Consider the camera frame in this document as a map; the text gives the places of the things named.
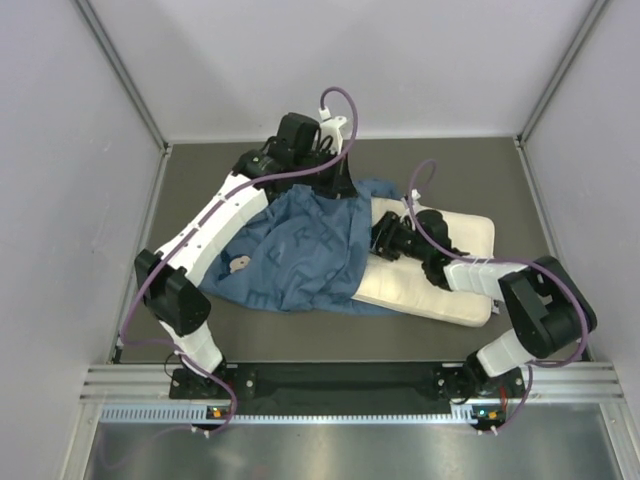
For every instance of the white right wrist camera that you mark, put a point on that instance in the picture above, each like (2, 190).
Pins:
(411, 201)

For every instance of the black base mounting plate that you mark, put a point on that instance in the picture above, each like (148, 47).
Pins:
(362, 388)

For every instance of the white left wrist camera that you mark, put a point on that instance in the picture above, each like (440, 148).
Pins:
(331, 127)

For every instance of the blue cartoon print pillowcase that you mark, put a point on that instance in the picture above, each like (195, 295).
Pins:
(303, 252)

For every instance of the aluminium frame post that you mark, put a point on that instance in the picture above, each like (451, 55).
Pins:
(586, 27)
(102, 38)

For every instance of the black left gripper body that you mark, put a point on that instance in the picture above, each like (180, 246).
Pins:
(327, 180)

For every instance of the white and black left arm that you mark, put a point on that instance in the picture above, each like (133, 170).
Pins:
(169, 278)

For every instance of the cream white pillow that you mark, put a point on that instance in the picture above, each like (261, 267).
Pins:
(402, 285)

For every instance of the right aluminium frame post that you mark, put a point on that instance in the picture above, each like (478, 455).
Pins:
(586, 27)

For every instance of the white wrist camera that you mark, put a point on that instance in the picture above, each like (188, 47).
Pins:
(331, 127)
(411, 201)

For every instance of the left aluminium frame post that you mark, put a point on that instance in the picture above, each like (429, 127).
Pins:
(102, 38)

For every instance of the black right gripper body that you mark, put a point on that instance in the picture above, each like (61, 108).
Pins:
(402, 240)

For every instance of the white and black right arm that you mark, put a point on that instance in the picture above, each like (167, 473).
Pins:
(546, 308)

